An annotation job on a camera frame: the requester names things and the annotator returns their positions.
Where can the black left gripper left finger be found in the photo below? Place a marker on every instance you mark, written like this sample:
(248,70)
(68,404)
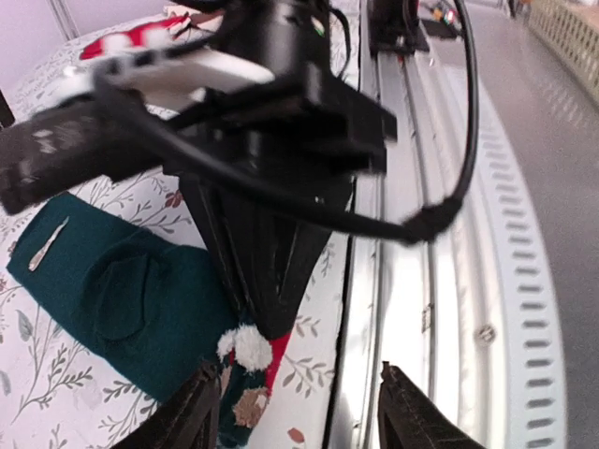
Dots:
(188,420)

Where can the aluminium front rail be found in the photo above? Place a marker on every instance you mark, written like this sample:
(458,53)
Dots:
(496,321)

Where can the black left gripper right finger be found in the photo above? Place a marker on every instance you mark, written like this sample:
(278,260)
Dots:
(407,419)

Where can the red folded sock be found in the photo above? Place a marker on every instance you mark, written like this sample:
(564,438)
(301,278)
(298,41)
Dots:
(132,38)

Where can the dark green sock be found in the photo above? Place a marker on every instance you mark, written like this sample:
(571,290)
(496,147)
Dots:
(154,310)

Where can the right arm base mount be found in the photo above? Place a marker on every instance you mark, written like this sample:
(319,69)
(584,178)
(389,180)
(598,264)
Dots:
(403,27)

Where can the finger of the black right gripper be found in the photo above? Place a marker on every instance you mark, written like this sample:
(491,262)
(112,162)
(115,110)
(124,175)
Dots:
(225,221)
(282,253)

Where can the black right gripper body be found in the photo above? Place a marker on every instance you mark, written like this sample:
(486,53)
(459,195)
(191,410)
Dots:
(288,92)

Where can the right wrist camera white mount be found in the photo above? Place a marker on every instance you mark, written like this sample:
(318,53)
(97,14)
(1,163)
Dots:
(75,140)

